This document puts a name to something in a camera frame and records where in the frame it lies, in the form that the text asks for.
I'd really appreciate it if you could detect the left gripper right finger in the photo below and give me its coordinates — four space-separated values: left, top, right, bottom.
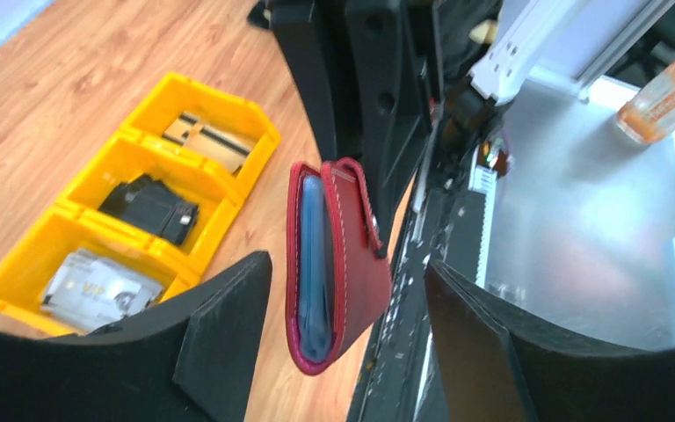
429 276 675 421

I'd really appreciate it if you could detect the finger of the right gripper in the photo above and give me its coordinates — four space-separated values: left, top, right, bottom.
268 0 442 242

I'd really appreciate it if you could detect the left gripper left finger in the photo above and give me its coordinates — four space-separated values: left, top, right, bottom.
0 251 272 421

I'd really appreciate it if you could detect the red leather card holder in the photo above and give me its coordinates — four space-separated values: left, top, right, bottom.
285 157 391 375

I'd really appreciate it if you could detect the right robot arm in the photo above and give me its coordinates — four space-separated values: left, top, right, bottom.
265 1 670 255

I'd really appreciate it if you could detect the silver VIP card stack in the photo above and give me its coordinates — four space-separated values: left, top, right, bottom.
40 248 163 332

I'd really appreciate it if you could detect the black card holder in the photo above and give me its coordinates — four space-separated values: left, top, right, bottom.
98 174 199 246

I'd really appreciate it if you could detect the middle yellow bin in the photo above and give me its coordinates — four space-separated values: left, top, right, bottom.
59 133 243 276

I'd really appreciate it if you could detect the left yellow bin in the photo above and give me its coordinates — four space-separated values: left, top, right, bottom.
0 207 200 336

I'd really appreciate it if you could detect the orange plastic bottle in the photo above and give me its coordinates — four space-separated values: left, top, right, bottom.
616 62 675 145

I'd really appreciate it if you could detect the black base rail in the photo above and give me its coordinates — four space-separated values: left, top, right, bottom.
347 146 506 421

